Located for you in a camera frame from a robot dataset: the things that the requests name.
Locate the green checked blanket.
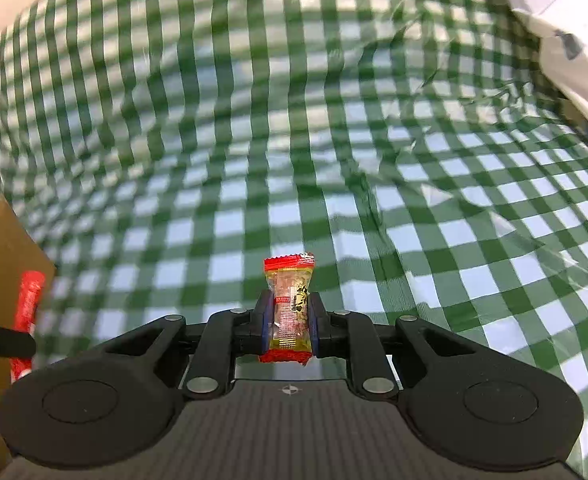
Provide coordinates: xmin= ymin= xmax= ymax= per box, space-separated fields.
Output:
xmin=0 ymin=0 xmax=588 ymax=480

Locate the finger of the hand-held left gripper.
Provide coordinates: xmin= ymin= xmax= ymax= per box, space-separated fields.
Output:
xmin=0 ymin=312 xmax=38 ymax=358

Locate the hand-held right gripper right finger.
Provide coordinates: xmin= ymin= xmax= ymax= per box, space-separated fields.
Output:
xmin=308 ymin=292 xmax=477 ymax=400

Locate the red and yellow candy packet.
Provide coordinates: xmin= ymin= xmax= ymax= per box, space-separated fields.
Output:
xmin=260 ymin=251 xmax=317 ymax=367

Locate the small red stick packet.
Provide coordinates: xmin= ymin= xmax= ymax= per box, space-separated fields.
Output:
xmin=11 ymin=271 xmax=46 ymax=383

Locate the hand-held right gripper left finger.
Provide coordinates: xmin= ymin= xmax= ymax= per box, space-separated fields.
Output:
xmin=101 ymin=292 xmax=275 ymax=400

